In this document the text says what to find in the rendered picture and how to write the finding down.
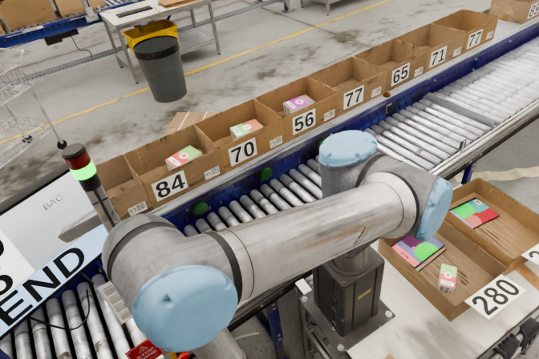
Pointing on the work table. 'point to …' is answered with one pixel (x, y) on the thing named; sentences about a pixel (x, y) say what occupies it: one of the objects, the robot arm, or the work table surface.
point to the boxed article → (447, 279)
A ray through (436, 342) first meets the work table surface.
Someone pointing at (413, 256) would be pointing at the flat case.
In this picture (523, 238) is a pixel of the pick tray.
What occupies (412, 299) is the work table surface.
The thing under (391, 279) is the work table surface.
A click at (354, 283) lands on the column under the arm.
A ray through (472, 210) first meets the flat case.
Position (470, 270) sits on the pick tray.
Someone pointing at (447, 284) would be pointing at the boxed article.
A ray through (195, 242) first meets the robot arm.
